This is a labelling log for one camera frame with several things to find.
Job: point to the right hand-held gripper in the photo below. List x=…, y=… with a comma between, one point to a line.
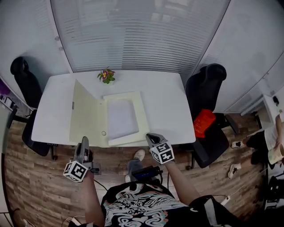
x=163, y=154

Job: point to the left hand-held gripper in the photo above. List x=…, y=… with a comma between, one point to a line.
x=75, y=170

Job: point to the pale yellow folder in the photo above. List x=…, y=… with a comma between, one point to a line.
x=85, y=115

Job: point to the person's right forearm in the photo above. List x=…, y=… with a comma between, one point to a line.
x=179, y=184

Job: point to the person's left forearm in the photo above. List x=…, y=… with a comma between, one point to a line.
x=93, y=199

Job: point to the person's white shoe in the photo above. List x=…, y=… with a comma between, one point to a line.
x=139, y=155

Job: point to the person's leg in jeans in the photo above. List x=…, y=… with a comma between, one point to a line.
x=135, y=168

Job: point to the black device with blue screen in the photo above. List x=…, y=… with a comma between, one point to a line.
x=144, y=174

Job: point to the white paper sheets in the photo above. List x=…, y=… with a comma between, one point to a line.
x=122, y=119

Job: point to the white desk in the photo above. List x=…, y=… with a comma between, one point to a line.
x=164, y=99

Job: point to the orange plastic bag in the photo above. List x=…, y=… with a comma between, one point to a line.
x=203, y=123

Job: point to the black printed t-shirt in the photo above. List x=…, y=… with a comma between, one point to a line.
x=142, y=206

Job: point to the black office chair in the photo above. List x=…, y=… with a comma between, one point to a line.
x=204, y=88
x=27, y=82

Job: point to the small potted flower plant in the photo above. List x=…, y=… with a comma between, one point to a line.
x=107, y=75

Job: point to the white side table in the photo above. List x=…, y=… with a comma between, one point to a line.
x=267, y=104

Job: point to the black stool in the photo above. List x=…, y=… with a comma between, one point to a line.
x=276, y=192

